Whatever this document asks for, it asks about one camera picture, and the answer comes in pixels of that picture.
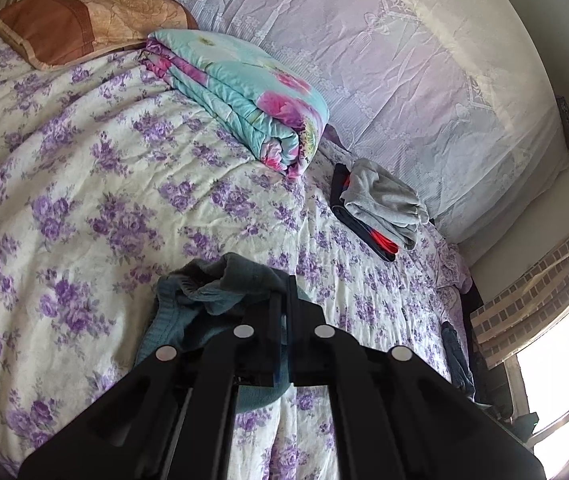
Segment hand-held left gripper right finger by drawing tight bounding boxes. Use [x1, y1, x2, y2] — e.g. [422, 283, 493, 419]
[287, 275, 552, 480]

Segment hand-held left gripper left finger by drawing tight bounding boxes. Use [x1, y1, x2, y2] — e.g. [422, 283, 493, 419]
[17, 277, 290, 480]

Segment teal fleece pants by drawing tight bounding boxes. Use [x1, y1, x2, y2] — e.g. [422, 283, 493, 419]
[134, 252, 322, 411]

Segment folded dark red-striped garment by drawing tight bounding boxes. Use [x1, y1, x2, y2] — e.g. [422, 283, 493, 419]
[331, 162, 400, 263]

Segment blue denim cloth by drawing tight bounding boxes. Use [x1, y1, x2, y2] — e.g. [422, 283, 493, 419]
[439, 321, 477, 403]

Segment folded grey garment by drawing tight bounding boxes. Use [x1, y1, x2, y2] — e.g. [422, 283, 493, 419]
[339, 158, 430, 251]

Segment checked curtain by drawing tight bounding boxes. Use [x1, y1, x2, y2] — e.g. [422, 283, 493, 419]
[469, 215, 569, 366]

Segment purple floral bedspread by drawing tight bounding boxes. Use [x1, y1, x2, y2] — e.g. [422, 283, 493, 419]
[0, 15, 475, 480]

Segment folded teal pink floral quilt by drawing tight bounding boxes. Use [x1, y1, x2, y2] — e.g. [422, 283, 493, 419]
[139, 29, 330, 180]

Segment window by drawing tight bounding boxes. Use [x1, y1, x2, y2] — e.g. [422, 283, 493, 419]
[514, 290, 569, 461]

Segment brown pillow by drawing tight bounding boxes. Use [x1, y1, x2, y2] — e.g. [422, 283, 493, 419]
[0, 0, 200, 71]

